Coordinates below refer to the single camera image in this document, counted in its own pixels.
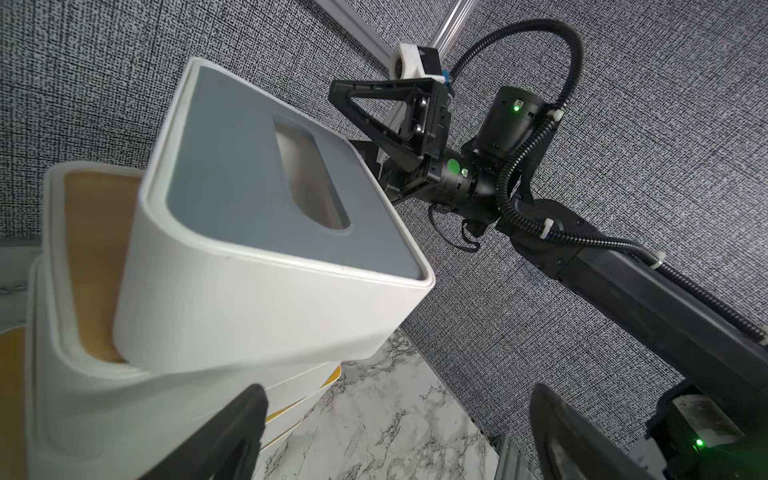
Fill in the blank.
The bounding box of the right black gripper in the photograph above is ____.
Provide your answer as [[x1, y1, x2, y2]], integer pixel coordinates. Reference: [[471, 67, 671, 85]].
[[328, 79, 498, 222]]

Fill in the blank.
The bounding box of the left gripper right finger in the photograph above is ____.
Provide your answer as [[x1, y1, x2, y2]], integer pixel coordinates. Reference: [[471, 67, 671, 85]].
[[529, 383, 654, 479]]

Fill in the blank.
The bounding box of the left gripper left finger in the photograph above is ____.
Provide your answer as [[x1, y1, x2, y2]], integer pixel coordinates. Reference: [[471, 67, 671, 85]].
[[143, 384, 268, 479]]

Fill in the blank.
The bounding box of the yellow lid tissue box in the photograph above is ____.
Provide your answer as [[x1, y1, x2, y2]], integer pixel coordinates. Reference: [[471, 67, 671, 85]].
[[252, 362, 341, 450]]

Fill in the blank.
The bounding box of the grey lid tissue box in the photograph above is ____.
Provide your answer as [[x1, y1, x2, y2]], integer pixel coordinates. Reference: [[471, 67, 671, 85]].
[[113, 58, 435, 373]]

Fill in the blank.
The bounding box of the large bamboo lid tissue box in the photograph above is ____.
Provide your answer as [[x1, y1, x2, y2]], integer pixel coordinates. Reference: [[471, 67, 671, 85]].
[[1, 328, 27, 479]]

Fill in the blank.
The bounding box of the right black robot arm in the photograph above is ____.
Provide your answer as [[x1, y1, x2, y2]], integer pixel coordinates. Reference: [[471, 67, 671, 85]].
[[329, 19, 767, 479]]

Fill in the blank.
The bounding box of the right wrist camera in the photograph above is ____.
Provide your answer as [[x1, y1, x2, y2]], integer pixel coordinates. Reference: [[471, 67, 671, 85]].
[[388, 43, 446, 84]]

